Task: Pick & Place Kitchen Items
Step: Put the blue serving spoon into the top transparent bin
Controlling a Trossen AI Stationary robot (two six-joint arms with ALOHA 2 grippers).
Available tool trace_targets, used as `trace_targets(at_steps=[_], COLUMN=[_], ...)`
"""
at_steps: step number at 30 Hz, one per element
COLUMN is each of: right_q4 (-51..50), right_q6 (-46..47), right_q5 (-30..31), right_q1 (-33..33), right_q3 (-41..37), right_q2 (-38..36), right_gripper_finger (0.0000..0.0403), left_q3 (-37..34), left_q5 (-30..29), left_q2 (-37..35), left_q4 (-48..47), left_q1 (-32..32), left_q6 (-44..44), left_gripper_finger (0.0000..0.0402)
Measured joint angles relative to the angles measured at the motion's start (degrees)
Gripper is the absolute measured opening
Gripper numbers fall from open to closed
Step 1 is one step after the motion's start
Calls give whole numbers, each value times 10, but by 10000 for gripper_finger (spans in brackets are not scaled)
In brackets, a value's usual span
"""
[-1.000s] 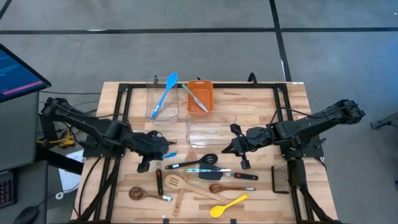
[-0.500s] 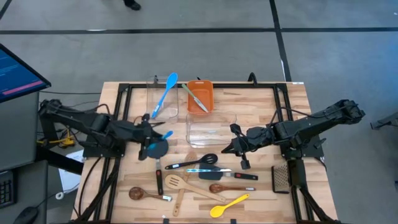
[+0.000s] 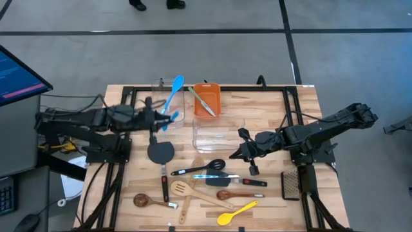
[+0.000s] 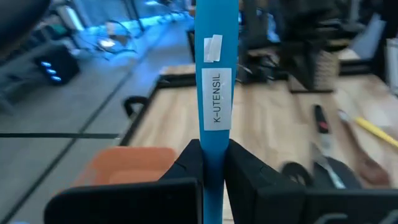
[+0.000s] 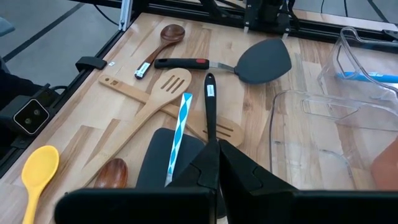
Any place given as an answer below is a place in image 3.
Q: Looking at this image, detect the light wooden slotted spoon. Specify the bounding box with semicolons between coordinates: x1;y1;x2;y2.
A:
178;156;205;226

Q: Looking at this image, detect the wooden slotted spatula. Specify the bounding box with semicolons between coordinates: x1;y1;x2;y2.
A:
170;180;235;211

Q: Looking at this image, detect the black slotted spoon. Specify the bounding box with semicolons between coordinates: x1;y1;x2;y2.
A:
170;159;227;177

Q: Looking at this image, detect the black square spatula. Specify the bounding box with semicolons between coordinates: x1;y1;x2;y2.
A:
205;169;268;188

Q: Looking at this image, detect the dark brown wooden spoon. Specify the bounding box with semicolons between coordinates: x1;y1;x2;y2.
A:
133;193;179;209

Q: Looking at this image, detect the black monitor stand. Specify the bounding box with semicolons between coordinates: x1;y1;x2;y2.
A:
37;151;88;181

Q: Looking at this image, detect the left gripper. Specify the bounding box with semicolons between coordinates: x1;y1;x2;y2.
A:
136;96;174;144

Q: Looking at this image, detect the orange plastic bin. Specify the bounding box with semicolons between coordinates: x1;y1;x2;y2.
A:
192;82;223;119

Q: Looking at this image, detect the black keyboard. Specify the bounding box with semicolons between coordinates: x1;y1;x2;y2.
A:
0;175;19;217

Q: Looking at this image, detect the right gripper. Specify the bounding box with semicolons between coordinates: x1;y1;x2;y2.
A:
229;128;286;177

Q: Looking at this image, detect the small blue silicone spatula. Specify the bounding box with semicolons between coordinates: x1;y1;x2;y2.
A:
162;111;180;132

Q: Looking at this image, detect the white paper sheet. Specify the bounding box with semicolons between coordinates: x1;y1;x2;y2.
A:
59;155;88;201

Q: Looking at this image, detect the reddish brown wooden spoon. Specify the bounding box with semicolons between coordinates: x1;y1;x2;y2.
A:
216;189;266;201

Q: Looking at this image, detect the steel box grater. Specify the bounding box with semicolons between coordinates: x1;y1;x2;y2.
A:
281;169;301;201

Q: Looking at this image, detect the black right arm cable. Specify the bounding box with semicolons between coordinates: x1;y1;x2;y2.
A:
279;110;323;130

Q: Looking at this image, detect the narrow clear plastic bin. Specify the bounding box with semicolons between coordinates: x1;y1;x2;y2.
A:
151;78;187;131

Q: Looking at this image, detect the dark grey stand foot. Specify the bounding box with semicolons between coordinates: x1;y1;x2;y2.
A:
382;115;412;135

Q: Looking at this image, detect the wide clear plastic bin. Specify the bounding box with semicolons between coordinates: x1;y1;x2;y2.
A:
192;115;246;153

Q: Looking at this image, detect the black computer mouse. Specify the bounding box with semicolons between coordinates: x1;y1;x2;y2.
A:
12;213;41;232

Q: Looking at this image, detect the thick black floor cable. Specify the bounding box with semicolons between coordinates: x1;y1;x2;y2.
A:
79;162;109;226

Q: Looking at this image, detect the grey cabinet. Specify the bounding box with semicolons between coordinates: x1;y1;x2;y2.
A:
0;95;42;178

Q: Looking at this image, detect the blue silicone spoon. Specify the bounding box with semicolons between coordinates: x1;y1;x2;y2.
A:
160;75;185;115

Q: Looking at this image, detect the monitor with blue screen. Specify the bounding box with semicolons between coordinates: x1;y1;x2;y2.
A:
0;44;54;108

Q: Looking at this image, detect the yellow silicone spoon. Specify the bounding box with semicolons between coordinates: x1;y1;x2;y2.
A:
217;200;259;226

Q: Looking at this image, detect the yellow cable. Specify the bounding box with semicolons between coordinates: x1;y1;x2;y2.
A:
37;142;78;154

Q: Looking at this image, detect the dark grey round turner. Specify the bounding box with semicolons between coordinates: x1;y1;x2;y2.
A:
147;140;176;203

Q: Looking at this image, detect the person's foot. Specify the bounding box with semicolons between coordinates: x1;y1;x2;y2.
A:
128;0;147;12
166;0;187;10

